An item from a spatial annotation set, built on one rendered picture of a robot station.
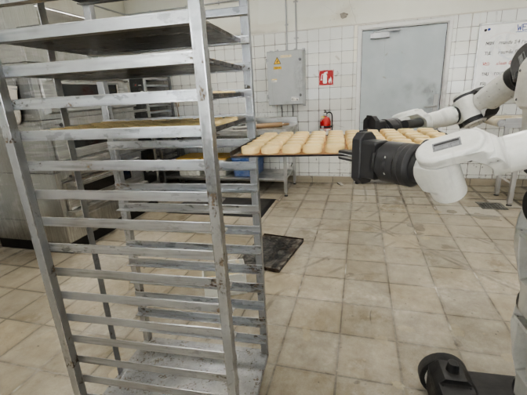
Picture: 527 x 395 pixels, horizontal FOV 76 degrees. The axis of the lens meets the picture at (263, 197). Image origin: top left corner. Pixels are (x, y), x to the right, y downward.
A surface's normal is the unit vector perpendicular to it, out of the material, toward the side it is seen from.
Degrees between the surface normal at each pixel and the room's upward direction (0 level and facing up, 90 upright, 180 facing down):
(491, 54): 90
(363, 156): 89
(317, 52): 90
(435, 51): 90
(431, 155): 36
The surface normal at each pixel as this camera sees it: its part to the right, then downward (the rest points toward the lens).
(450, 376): -0.05, -0.95
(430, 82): -0.27, 0.29
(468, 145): -0.54, -0.65
